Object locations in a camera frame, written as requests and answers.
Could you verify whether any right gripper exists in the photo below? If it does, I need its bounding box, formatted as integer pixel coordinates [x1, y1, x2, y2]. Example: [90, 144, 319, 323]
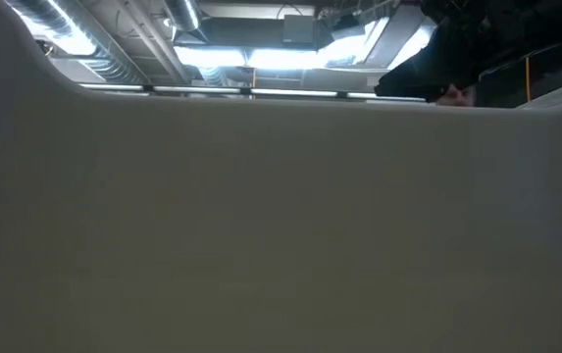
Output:
[374, 0, 562, 102]

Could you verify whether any large silver spiral duct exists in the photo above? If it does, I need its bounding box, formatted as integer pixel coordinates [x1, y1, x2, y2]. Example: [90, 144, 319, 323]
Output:
[5, 0, 150, 85]

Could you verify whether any small silver spiral duct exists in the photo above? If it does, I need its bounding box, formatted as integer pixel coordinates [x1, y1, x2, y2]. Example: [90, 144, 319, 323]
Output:
[162, 0, 204, 33]

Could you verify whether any person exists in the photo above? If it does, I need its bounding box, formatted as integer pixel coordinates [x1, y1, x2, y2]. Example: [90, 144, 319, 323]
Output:
[434, 82, 478, 108]

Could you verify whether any bright ceiling light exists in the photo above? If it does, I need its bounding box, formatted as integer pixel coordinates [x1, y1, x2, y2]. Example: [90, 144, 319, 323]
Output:
[175, 46, 324, 71]

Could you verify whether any white plastic basket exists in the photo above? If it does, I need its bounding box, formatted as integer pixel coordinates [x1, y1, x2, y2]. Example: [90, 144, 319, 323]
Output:
[0, 0, 562, 353]

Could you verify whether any silver overhead rail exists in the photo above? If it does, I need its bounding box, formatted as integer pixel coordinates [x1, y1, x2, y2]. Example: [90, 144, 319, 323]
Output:
[78, 82, 428, 103]

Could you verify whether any grey ceiling box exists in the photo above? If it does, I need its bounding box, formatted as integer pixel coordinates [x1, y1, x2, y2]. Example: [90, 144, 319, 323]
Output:
[282, 14, 317, 45]

